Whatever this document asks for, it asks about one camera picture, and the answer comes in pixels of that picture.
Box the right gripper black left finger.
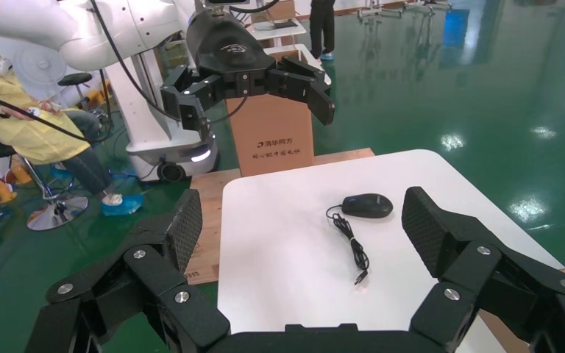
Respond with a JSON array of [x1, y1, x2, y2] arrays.
[[24, 188, 231, 353]]

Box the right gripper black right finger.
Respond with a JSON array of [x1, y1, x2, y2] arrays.
[[401, 186, 565, 353]]

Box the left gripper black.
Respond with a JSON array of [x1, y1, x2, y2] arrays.
[[159, 10, 336, 132]]

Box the black wired computer mouse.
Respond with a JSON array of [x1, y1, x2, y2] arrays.
[[325, 193, 394, 287]]

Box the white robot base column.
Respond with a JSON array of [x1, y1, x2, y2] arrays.
[[103, 46, 221, 184]]

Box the tall printed cardboard carton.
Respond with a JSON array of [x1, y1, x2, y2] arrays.
[[225, 49, 316, 178]]

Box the white background table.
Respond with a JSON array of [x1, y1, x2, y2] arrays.
[[246, 18, 308, 50]]

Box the wooden pallet platform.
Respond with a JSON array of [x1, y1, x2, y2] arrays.
[[185, 147, 376, 286]]

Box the standing person in black trousers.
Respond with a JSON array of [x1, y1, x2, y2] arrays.
[[308, 0, 338, 63]]

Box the black chair with chrome base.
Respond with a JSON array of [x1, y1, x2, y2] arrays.
[[0, 119, 90, 233]]

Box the black round stool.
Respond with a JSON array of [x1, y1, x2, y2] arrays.
[[57, 71, 94, 111]]

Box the seated person in yellow gown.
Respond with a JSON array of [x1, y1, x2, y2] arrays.
[[0, 29, 146, 218]]

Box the white standing fan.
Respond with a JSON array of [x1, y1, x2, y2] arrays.
[[12, 43, 68, 101]]

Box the blue standing panel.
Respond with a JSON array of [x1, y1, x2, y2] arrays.
[[441, 8, 470, 50]]

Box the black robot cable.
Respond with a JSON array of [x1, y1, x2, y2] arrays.
[[0, 89, 114, 145], [90, 0, 249, 126]]

